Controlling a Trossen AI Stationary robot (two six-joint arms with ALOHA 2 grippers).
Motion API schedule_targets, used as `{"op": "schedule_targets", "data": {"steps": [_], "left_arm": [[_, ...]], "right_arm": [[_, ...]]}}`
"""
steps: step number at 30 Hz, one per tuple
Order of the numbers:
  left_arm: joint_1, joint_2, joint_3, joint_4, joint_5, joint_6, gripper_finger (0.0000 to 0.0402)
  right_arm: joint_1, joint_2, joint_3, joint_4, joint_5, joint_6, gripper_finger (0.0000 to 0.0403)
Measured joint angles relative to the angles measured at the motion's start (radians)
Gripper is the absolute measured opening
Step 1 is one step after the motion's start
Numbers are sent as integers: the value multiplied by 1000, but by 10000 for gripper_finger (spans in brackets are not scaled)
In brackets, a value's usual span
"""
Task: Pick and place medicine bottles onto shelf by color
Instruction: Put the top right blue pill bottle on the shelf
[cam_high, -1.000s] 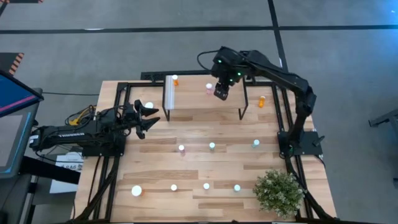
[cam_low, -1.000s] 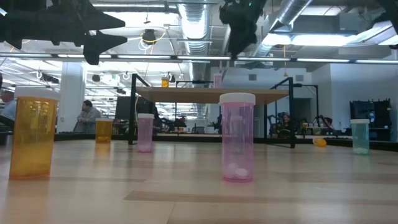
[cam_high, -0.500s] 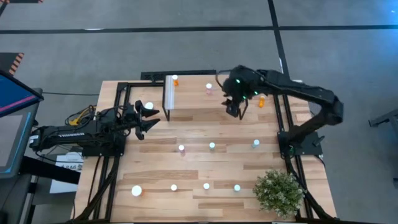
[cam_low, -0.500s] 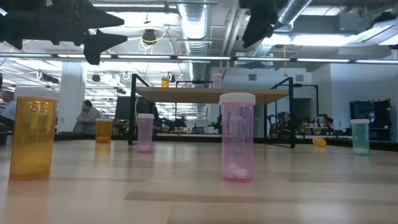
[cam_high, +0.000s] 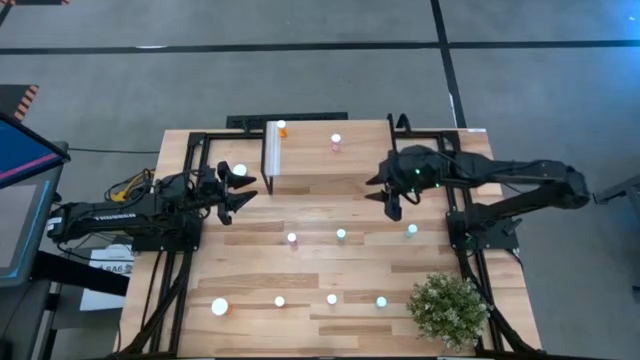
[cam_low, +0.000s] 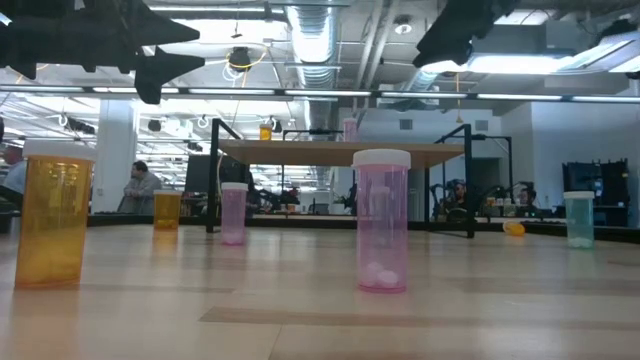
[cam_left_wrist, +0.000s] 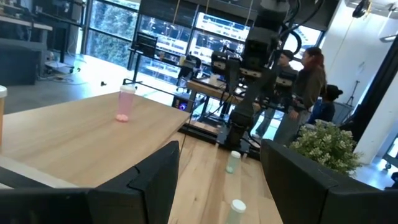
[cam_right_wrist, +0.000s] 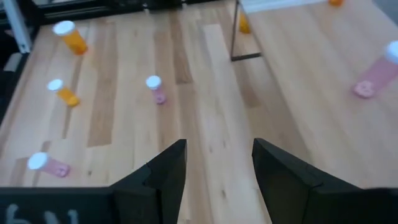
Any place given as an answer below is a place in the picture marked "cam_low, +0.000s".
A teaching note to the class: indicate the large orange pill bottle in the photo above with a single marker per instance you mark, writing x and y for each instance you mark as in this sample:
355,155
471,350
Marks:
166,212

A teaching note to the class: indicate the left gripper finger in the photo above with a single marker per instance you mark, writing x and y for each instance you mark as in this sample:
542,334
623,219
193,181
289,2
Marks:
150,75
145,30

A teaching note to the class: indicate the black cabinet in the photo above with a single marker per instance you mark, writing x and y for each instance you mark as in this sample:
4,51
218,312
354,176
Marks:
595,185

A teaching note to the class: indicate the wooden shelf black metal frame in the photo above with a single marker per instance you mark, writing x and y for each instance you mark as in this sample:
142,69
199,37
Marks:
320,152

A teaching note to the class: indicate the silver ventilation duct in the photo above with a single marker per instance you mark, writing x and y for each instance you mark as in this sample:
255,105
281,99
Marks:
312,45

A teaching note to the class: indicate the person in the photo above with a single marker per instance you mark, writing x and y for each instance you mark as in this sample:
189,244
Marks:
14,180
457,197
525,197
142,190

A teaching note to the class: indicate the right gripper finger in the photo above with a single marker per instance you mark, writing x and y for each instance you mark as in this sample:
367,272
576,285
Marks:
460,30

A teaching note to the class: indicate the white building column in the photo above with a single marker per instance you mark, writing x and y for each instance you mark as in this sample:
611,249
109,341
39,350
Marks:
115,160

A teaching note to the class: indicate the medium orange pill bottle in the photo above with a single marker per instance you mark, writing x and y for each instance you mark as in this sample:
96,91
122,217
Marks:
52,225

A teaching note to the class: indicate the black monitor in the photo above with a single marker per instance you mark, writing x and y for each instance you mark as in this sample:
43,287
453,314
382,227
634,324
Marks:
227,170

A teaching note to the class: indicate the teal pill bottle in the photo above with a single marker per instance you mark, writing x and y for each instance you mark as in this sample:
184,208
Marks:
579,222

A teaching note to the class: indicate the pink pill bottle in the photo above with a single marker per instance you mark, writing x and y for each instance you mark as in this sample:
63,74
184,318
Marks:
234,215
350,131
381,235

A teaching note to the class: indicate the black bar with lights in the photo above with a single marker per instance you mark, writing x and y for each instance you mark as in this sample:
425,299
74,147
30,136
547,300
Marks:
230,91

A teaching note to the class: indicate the black ceiling camera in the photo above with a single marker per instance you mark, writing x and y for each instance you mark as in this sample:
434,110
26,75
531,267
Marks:
240,57

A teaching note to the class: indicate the small orange pill bottle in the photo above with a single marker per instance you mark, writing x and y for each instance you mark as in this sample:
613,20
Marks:
515,229
265,133

